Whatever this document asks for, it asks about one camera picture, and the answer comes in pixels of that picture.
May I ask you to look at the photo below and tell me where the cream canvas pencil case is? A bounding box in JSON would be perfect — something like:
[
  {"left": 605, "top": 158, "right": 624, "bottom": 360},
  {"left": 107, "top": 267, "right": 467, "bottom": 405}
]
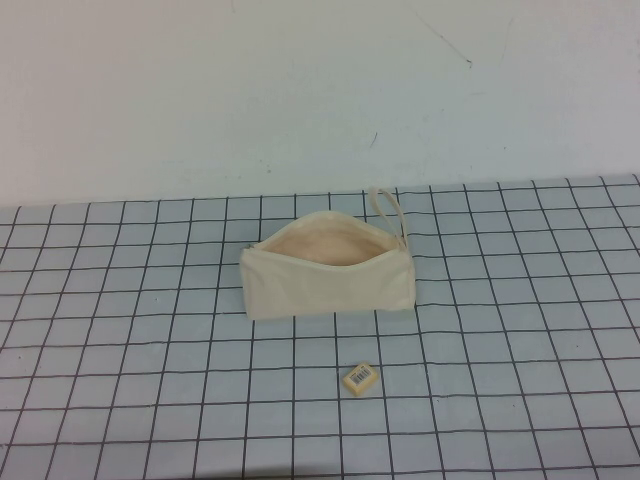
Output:
[{"left": 238, "top": 186, "right": 416, "bottom": 320}]

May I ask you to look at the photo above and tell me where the yellow eraser with barcode label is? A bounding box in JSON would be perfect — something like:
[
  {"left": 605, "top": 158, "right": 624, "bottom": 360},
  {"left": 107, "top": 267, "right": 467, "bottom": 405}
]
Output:
[{"left": 342, "top": 364, "right": 377, "bottom": 400}]

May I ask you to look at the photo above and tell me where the blue grid pattern tablecloth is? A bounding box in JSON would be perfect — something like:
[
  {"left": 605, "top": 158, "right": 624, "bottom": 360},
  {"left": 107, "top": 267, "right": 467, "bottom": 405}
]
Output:
[{"left": 0, "top": 173, "right": 640, "bottom": 480}]

